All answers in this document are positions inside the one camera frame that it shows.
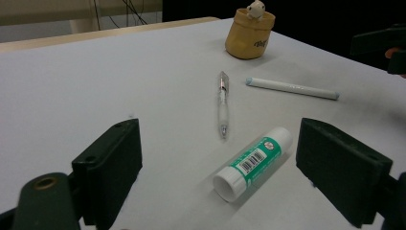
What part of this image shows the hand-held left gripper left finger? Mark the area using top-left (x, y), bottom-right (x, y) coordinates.
top-left (70, 118), bottom-right (144, 230)

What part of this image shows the white table board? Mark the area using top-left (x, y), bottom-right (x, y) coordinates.
top-left (0, 17), bottom-right (406, 230)

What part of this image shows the white and green glue stick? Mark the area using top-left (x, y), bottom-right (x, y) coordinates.
top-left (212, 126), bottom-right (294, 203)

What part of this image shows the black cables bundle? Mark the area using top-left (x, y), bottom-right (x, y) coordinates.
top-left (91, 0), bottom-right (149, 32)

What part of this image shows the tan pen holder with figurine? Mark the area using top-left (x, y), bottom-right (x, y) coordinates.
top-left (224, 0), bottom-right (277, 60)

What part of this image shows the white pen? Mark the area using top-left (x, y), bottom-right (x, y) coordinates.
top-left (244, 76), bottom-right (341, 102)

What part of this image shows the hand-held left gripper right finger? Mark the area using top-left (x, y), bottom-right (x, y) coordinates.
top-left (295, 117), bottom-right (394, 229)

